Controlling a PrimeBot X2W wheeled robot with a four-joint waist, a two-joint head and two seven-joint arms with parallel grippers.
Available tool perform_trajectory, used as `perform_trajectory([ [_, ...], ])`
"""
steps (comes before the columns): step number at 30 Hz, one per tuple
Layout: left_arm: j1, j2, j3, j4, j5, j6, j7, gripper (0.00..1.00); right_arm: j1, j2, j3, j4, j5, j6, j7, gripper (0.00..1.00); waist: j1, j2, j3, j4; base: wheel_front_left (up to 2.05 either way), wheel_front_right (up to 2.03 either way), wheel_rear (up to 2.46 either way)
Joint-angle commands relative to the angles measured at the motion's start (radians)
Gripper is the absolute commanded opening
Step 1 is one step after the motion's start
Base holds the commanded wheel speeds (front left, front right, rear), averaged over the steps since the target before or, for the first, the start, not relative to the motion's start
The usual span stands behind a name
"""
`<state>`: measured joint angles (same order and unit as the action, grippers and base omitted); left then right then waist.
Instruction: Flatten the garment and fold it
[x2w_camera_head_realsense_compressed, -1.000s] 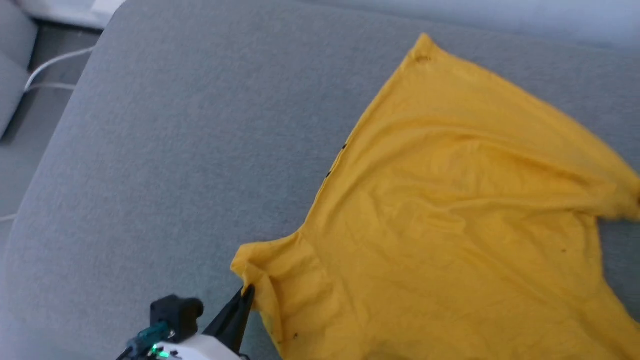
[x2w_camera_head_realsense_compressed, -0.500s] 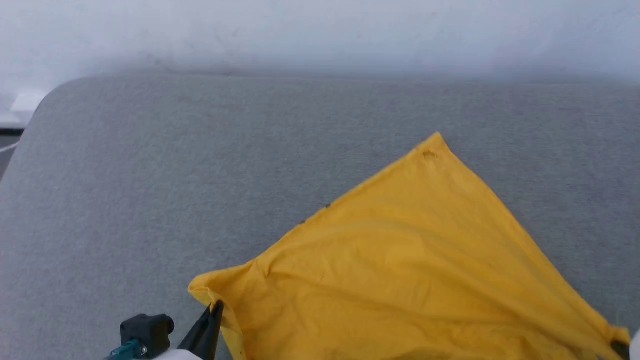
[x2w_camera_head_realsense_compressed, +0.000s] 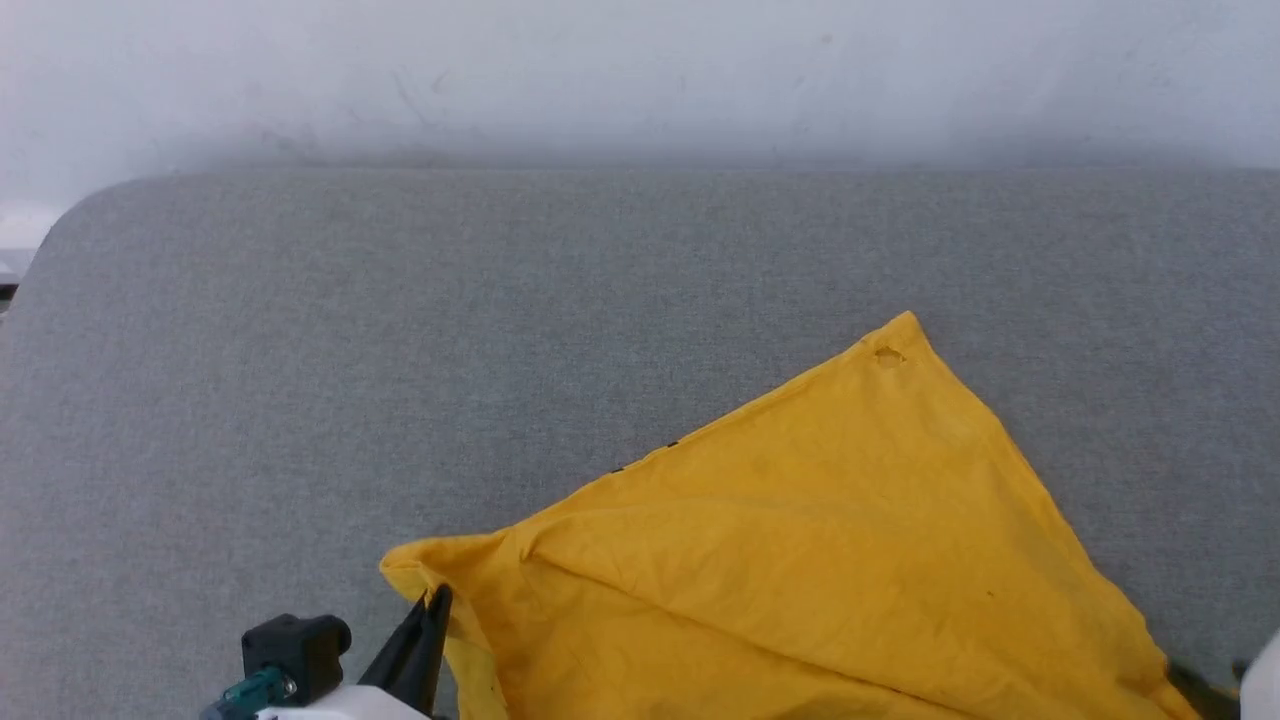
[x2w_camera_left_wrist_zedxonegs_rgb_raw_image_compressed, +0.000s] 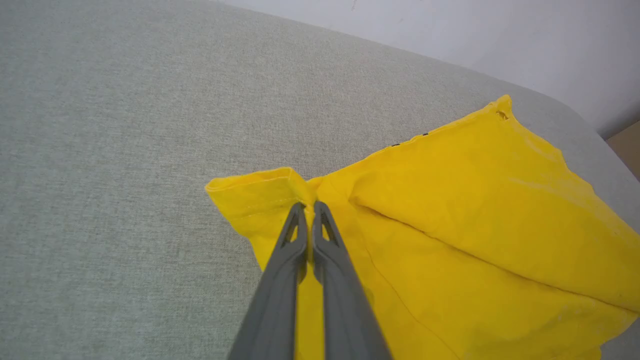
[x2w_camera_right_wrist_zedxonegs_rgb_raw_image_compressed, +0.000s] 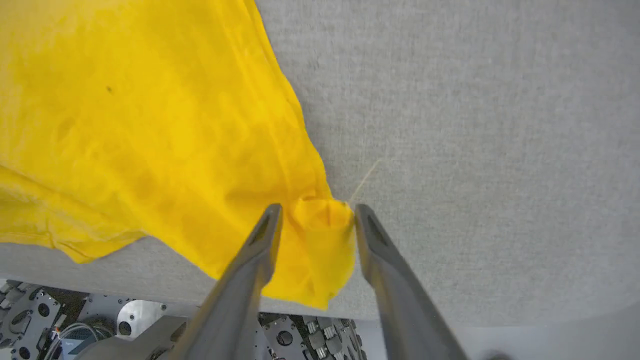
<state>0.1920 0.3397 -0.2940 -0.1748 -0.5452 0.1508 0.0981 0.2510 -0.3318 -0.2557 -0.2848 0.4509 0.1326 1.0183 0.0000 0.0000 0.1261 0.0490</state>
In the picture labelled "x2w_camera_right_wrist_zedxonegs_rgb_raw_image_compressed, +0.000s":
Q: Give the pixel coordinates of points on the yellow garment with white print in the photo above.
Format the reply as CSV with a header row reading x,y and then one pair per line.
x,y
150,125

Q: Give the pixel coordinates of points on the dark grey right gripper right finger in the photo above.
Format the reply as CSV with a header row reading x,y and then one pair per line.
x,y
405,310

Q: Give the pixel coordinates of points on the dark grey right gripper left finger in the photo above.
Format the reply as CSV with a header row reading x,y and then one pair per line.
x,y
235,310

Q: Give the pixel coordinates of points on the metal robot base chassis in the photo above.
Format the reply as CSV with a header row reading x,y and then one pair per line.
x,y
30,320

